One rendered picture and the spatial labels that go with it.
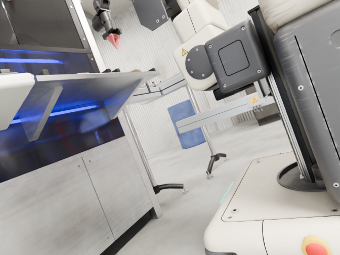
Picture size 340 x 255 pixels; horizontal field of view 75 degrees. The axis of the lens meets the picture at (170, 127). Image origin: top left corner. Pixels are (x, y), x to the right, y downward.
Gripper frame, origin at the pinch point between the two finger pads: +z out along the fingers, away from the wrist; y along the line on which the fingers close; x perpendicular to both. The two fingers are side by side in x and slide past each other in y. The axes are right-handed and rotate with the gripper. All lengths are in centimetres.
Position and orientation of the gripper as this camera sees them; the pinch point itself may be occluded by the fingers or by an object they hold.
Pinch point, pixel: (117, 47)
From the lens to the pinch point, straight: 137.3
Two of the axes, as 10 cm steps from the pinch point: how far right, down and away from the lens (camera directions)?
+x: -5.2, 2.2, -8.2
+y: -7.8, 2.6, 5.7
